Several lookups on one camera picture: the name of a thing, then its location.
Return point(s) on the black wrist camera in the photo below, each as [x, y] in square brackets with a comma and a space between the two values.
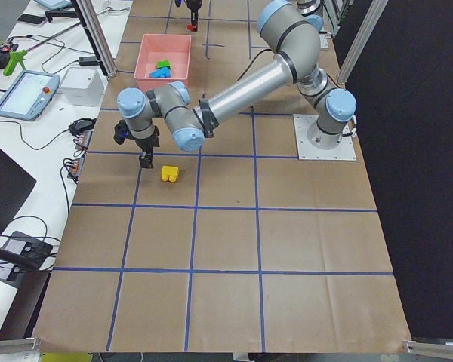
[121, 132]

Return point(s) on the pink plastic box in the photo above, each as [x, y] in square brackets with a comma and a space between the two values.
[157, 48]

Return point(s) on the teach pendant tablet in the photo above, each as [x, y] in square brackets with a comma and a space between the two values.
[29, 95]

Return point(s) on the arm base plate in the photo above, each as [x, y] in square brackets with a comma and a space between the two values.
[314, 145]

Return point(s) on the black power adapter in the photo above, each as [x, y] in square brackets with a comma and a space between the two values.
[88, 61]

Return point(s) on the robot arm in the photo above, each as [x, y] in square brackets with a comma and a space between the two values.
[336, 108]
[309, 9]

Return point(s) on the green toy block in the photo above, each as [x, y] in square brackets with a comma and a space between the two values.
[163, 64]

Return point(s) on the green plastic clamp tool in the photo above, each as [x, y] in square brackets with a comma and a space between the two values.
[15, 57]

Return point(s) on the white box device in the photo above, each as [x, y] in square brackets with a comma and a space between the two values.
[82, 87]

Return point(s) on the yellow toy block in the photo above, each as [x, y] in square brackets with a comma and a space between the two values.
[170, 173]

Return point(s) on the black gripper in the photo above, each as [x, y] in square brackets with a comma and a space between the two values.
[192, 5]
[147, 143]

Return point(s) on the aluminium frame post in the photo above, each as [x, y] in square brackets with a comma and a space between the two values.
[93, 30]

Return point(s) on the blue toy block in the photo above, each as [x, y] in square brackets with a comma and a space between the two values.
[163, 72]

